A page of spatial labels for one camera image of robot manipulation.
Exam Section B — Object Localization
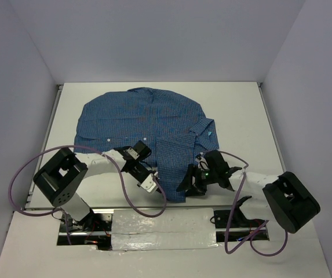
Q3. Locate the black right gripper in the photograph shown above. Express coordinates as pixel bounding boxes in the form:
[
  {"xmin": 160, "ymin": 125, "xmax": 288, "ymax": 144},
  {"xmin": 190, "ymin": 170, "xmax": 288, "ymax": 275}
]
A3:
[{"xmin": 176, "ymin": 163, "xmax": 218, "ymax": 197}]

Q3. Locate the blue checked long sleeve shirt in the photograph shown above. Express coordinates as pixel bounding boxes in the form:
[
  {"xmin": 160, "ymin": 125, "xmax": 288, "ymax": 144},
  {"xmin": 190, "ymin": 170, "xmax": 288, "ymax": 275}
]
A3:
[{"xmin": 74, "ymin": 87, "xmax": 219, "ymax": 203}]

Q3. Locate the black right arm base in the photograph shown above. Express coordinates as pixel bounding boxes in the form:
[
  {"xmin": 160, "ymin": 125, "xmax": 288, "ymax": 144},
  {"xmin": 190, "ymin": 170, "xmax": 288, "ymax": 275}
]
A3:
[{"xmin": 210, "ymin": 208, "xmax": 264, "ymax": 243}]

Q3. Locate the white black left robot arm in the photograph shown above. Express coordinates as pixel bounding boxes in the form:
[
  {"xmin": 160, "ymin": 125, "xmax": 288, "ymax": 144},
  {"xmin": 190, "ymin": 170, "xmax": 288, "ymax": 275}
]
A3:
[{"xmin": 33, "ymin": 141, "xmax": 158, "ymax": 231}]

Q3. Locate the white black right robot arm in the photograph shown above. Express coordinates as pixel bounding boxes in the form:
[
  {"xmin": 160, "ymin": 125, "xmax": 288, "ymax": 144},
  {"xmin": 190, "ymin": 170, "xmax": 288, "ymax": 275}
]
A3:
[{"xmin": 177, "ymin": 150, "xmax": 320, "ymax": 234}]

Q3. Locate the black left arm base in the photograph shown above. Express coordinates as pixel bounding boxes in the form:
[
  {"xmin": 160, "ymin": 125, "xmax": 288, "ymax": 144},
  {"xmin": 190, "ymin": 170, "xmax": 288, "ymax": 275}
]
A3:
[{"xmin": 52, "ymin": 211, "xmax": 113, "ymax": 251}]

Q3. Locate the silver tape patch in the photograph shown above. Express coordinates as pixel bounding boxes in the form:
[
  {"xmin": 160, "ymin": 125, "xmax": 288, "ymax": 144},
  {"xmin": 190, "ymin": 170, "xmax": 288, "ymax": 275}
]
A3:
[{"xmin": 111, "ymin": 208, "xmax": 218, "ymax": 251}]

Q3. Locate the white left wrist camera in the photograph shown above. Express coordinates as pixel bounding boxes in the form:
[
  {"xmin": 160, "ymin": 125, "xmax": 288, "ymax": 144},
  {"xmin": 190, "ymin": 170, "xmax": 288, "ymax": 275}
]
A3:
[{"xmin": 140, "ymin": 172, "xmax": 158, "ymax": 194}]

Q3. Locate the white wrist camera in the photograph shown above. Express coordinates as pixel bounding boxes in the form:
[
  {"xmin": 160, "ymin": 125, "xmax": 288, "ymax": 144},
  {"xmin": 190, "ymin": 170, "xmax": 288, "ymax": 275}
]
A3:
[
  {"xmin": 195, "ymin": 154, "xmax": 209, "ymax": 171},
  {"xmin": 140, "ymin": 172, "xmax": 158, "ymax": 194}
]

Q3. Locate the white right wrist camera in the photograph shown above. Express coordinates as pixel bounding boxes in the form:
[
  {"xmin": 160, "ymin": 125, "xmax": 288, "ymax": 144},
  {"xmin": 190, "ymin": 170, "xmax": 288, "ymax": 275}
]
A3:
[{"xmin": 195, "ymin": 154, "xmax": 209, "ymax": 171}]

